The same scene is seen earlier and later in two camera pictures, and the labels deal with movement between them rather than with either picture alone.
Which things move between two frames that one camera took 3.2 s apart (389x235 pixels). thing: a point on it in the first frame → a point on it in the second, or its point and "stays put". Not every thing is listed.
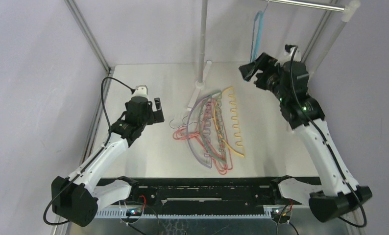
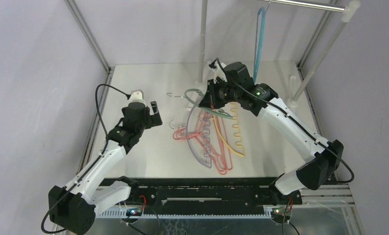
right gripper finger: (249, 70) → (206, 101)
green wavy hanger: (211, 126) → (218, 112)
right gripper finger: (265, 59) → (211, 87)
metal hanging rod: (322, 6) stays put
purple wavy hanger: (198, 125) stays put
